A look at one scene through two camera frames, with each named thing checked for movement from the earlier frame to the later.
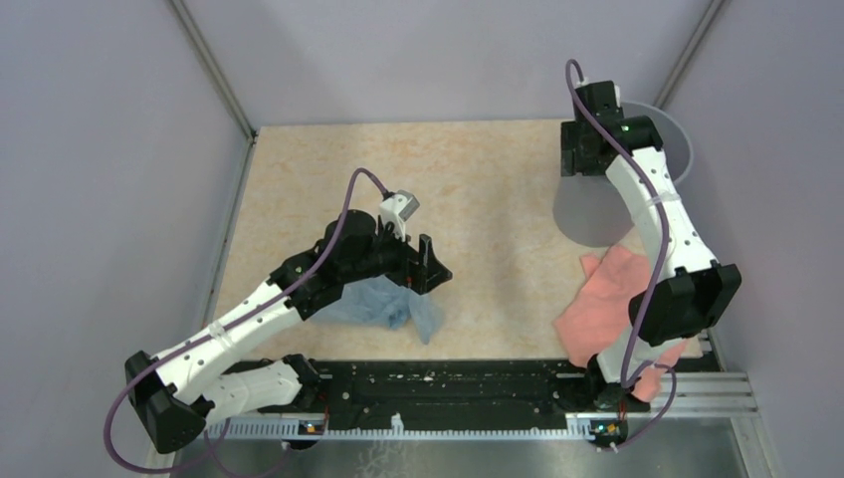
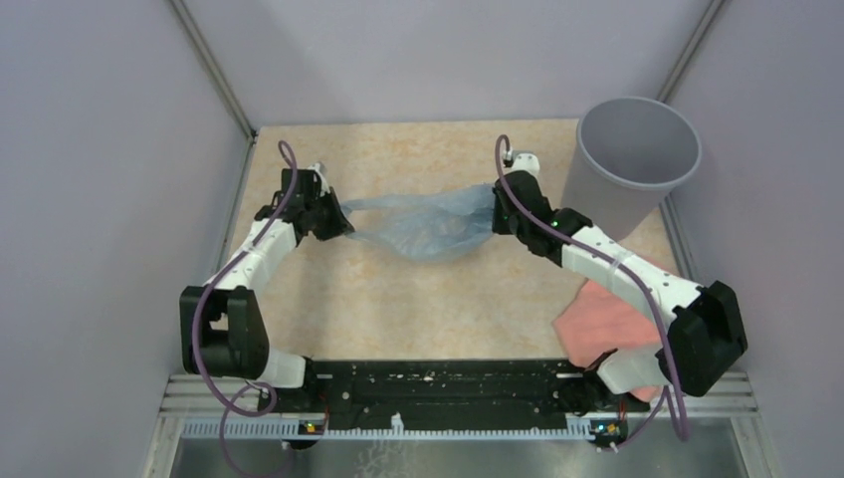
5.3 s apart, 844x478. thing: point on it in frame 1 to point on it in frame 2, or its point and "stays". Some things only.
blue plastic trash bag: [379, 301] to [424, 225]
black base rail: [461, 392] stays
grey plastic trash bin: [591, 210] stays
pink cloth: [599, 314] stays
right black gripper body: [573, 158] to [503, 223]
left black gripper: [415, 268] to [339, 224]
